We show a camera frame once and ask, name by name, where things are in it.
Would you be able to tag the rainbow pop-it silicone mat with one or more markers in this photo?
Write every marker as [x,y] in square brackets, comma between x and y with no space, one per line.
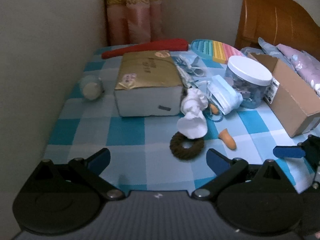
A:
[214,50]

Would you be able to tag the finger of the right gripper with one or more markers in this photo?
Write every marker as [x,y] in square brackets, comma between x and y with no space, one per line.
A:
[288,152]

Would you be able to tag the white sock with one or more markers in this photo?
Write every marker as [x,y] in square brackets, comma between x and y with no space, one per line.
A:
[193,125]

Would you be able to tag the blue floral pillow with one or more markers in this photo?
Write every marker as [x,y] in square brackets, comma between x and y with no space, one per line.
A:
[265,49]

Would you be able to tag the blue checkered tablecloth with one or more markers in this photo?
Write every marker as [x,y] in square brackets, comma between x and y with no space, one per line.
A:
[140,155]

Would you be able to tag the red flat object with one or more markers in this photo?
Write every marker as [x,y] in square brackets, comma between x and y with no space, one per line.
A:
[175,44]

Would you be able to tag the brown cardboard box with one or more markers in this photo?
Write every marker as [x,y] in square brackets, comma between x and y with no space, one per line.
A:
[292,100]

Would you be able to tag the blue ribbon bundle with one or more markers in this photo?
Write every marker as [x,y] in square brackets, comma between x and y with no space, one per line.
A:
[189,70]

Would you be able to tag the wooden bed headboard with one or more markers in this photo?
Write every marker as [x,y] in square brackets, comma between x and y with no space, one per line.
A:
[277,21]

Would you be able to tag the clear jar white lid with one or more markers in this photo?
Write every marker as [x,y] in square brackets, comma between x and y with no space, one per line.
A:
[248,77]

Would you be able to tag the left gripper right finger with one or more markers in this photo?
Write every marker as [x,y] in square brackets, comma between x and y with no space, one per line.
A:
[257,199]

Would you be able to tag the pink floral quilt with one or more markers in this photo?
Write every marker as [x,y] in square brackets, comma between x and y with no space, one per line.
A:
[306,66]

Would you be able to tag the pink striped curtain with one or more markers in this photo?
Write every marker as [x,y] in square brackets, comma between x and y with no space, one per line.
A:
[133,21]

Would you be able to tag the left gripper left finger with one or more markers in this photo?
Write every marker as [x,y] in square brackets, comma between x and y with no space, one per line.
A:
[62,198]

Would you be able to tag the dark brown hair scrunchie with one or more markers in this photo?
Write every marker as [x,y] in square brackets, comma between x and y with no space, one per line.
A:
[185,149]

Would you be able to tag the gold and white box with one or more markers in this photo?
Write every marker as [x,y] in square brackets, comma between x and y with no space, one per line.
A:
[148,84]

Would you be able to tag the light blue face mask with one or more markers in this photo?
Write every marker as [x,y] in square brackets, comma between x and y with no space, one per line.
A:
[223,95]

